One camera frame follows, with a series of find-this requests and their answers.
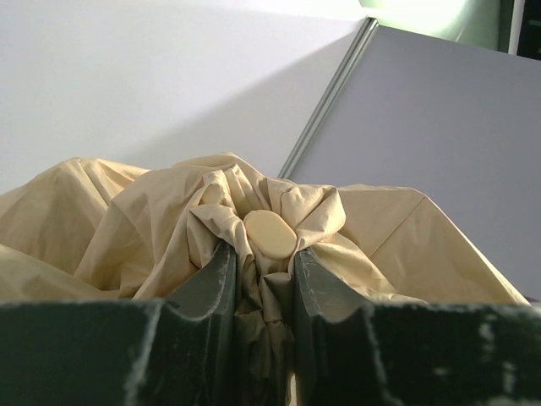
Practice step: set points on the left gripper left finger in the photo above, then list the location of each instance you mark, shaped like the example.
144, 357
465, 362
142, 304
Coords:
171, 351

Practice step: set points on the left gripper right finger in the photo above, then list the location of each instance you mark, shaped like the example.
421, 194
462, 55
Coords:
351, 351

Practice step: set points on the beige folding umbrella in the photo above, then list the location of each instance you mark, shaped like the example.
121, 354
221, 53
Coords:
94, 229

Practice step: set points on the right aluminium corner post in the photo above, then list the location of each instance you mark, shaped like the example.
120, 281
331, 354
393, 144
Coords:
359, 43

